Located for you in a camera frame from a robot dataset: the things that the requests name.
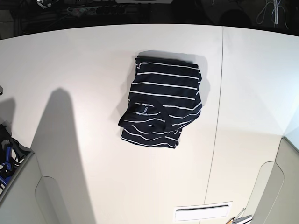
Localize navy white striped T-shirt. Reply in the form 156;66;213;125
118;56;202;148

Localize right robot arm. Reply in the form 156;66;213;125
36;0;59;9

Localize white table grommet slot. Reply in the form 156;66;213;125
173;202;232;222

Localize blue clamps in bin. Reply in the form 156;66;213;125
0;124;31;190

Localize tools at bottom edge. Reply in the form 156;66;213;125
226;208;253;224

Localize left beige partition panel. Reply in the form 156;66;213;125
0;153;72;224

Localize beige partition panel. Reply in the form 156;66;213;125
244;137;299;224
0;153;72;224

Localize right beige partition panel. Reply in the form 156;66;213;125
244;137;299;224

